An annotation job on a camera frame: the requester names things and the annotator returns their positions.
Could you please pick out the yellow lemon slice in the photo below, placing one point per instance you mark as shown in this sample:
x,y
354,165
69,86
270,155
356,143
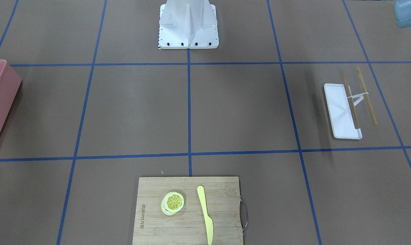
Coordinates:
x,y
172,203

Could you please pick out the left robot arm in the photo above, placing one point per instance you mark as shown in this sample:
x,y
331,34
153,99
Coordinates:
x,y
402,11

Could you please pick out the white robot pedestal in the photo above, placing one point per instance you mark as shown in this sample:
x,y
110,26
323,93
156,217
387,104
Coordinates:
x,y
188,24

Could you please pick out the white rack crossbar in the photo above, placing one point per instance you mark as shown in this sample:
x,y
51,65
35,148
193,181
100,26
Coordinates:
x,y
356,99

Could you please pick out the yellow plastic knife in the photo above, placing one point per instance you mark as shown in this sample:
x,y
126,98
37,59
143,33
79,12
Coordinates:
x,y
207,219

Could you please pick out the bamboo cutting board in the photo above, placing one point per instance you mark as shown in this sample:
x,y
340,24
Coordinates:
x,y
187,227

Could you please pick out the white rectangular tray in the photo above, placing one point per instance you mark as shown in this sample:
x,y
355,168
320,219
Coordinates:
x,y
341,119

